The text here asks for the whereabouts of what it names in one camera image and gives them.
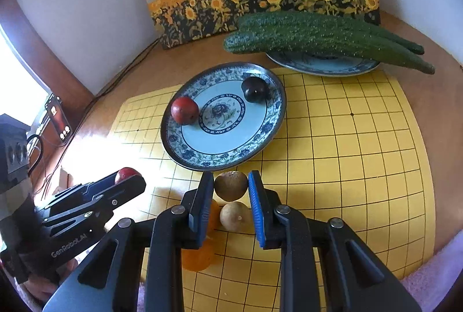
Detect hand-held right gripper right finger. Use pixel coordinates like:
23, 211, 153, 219
247, 170, 422, 312

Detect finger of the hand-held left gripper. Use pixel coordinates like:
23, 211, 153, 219
34, 175, 147, 237
54, 172, 122, 197

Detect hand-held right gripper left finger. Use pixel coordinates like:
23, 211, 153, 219
43, 172, 218, 312

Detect red plum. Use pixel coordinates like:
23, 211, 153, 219
115, 167, 142, 184
171, 97, 200, 125

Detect brown kiwi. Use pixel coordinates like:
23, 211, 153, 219
214, 171, 249, 201

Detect large blue-white porcelain plate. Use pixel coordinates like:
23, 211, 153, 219
160, 63, 287, 168

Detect person's left hand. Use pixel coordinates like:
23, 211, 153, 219
16, 256, 79, 303

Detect orange mandarin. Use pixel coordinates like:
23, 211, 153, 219
180, 241, 218, 271
206, 199, 222, 230

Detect pale green-brown kiwi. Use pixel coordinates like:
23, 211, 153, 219
219, 201, 254, 233

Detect smartphone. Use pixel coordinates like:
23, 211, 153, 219
44, 92, 74, 147

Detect yellow grid board mat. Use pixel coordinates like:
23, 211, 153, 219
108, 68, 437, 302

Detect dark purple plum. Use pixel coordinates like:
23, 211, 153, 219
241, 76, 269, 103

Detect small blue-white porcelain plate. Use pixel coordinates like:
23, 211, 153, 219
266, 51, 381, 77

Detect green cucumber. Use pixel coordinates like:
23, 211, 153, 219
223, 24, 436, 75
237, 11, 425, 55

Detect pink towel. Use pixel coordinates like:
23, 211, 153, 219
399, 243, 461, 312

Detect tangled black cables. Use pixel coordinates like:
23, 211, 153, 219
26, 133, 69, 200

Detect black cable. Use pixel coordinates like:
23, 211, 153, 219
95, 36, 160, 99

